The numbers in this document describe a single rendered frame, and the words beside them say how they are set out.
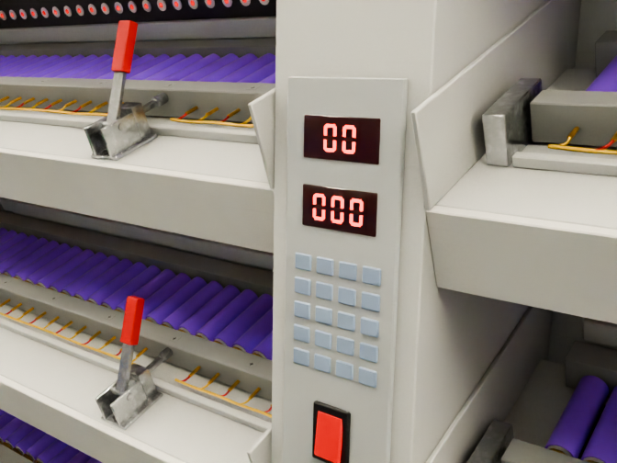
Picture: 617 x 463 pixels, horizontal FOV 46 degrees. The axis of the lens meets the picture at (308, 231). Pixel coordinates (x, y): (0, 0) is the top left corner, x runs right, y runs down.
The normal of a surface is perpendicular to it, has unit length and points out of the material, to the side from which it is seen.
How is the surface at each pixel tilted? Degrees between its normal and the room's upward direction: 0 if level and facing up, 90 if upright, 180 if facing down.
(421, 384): 90
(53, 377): 22
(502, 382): 90
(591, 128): 112
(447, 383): 90
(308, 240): 90
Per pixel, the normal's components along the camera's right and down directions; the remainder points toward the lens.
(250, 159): -0.21, -0.85
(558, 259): -0.58, 0.50
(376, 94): -0.61, 0.15
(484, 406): 0.79, 0.14
